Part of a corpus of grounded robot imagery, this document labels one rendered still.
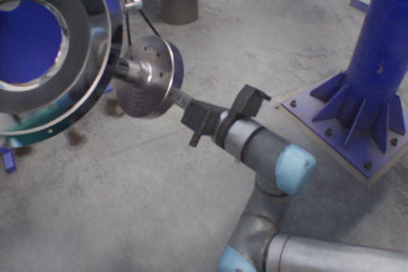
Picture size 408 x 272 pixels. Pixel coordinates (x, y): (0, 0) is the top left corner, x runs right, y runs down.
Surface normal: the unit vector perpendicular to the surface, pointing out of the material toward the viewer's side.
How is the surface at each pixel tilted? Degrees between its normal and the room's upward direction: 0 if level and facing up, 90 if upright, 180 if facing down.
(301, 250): 28
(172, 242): 0
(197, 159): 0
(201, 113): 49
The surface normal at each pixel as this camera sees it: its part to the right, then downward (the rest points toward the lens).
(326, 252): -0.38, -0.82
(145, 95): -0.58, -0.11
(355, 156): 0.00, -0.70
